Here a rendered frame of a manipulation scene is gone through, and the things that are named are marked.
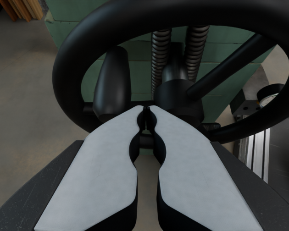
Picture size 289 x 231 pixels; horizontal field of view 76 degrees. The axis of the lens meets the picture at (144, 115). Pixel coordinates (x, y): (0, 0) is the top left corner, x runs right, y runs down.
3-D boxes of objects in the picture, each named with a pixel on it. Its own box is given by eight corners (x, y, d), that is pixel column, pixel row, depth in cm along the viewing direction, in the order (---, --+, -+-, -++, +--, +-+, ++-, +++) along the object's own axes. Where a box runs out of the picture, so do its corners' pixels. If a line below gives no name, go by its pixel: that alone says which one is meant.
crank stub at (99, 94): (137, 123, 12) (108, 131, 13) (139, 57, 15) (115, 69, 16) (111, 106, 10) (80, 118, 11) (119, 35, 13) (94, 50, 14)
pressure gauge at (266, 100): (249, 112, 47) (269, 93, 39) (246, 99, 48) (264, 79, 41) (274, 112, 47) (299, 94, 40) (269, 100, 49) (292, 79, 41)
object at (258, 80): (231, 115, 54) (246, 101, 47) (223, 82, 60) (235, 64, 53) (260, 116, 54) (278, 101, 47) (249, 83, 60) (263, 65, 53)
